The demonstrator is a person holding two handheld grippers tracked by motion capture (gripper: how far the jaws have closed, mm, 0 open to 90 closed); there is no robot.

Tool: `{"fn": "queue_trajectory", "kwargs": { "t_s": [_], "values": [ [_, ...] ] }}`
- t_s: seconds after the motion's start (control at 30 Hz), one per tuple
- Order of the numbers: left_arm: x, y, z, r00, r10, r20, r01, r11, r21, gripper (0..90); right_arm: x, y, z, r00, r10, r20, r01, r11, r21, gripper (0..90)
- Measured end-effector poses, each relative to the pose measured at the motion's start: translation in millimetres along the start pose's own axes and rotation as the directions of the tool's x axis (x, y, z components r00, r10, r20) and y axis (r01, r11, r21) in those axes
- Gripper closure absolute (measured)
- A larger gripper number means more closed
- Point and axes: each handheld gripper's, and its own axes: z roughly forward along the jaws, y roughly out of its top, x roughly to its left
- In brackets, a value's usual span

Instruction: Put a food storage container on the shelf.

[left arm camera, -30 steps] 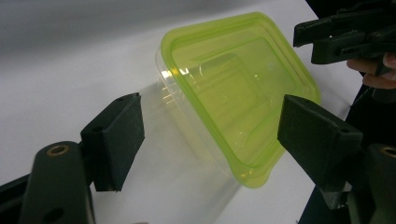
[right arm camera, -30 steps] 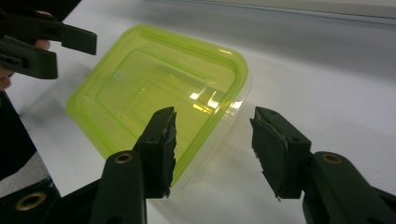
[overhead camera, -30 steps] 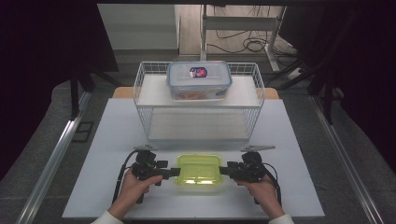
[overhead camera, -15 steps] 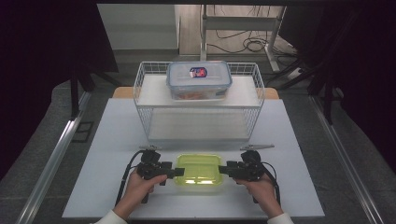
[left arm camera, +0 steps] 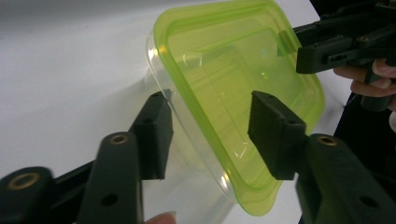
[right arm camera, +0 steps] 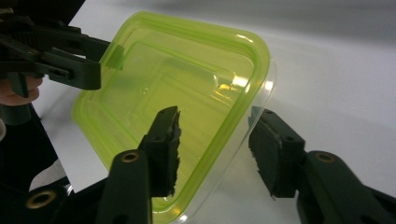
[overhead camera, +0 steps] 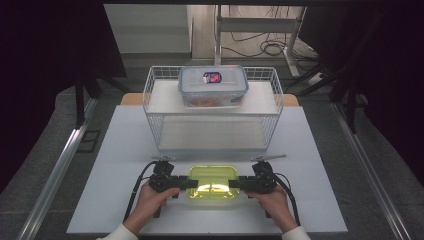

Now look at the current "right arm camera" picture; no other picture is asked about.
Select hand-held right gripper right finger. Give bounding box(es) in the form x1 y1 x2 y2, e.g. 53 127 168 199
247 105 306 200

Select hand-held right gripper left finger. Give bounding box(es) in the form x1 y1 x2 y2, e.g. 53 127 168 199
137 105 182 199

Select clear plastic container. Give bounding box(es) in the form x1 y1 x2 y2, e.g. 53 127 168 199
167 58 279 224

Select green plastic container lid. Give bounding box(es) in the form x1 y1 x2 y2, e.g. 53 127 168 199
71 10 272 224

